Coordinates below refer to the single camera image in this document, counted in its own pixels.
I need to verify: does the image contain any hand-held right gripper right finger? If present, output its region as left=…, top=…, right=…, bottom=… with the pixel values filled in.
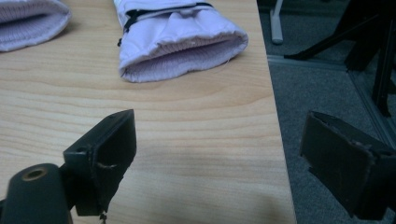
left=299, top=110, right=396, bottom=221

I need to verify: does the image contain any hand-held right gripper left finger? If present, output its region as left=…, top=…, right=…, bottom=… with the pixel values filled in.
left=63, top=108, right=138, bottom=218

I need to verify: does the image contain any metal floor rail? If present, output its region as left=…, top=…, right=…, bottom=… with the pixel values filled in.
left=346, top=69, right=396, bottom=148

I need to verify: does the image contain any black tripod stand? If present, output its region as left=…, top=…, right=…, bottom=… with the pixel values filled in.
left=283, top=0, right=396, bottom=119

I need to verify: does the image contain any white metal table frame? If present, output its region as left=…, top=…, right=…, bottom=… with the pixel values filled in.
left=270, top=0, right=285, bottom=45

